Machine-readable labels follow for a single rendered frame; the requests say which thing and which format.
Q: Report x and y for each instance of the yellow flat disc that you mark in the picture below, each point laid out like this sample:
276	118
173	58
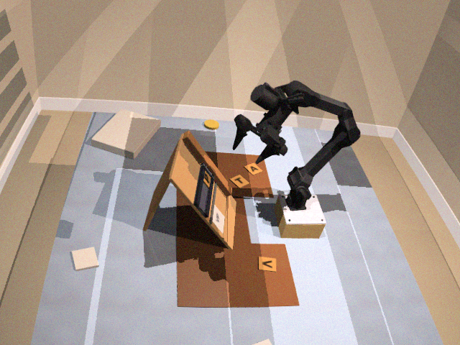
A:
211	124

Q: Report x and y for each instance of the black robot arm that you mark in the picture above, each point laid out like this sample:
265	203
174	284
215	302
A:
345	134

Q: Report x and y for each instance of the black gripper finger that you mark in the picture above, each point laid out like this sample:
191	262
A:
267	152
239	137

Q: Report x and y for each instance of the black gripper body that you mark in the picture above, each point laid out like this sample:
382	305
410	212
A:
245	125

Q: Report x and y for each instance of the white paper ticket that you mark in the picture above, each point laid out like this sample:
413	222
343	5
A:
218	219

